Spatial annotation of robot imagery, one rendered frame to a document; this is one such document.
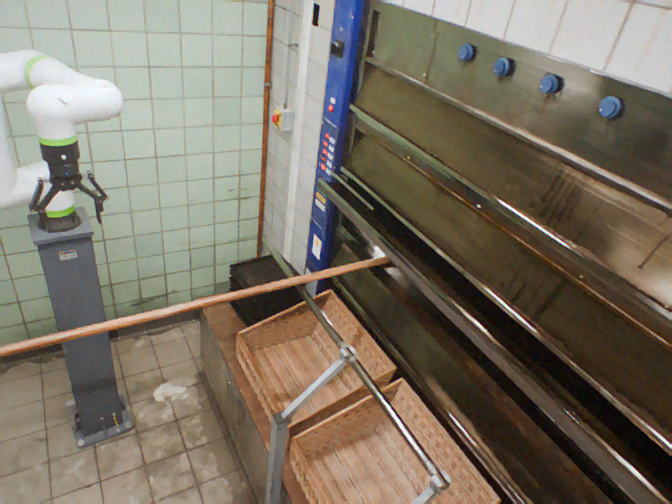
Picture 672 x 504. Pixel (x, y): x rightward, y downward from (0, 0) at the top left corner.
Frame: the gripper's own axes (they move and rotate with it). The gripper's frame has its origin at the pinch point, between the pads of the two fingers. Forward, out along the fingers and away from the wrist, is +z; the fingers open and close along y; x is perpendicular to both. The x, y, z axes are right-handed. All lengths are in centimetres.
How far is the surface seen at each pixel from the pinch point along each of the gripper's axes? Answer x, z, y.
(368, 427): 56, 86, -86
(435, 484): 106, 30, -57
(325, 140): -26, -3, -105
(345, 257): -2, 44, -107
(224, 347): -15, 90, -54
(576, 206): 91, -34, -98
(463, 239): 61, -6, -100
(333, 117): -22, -15, -105
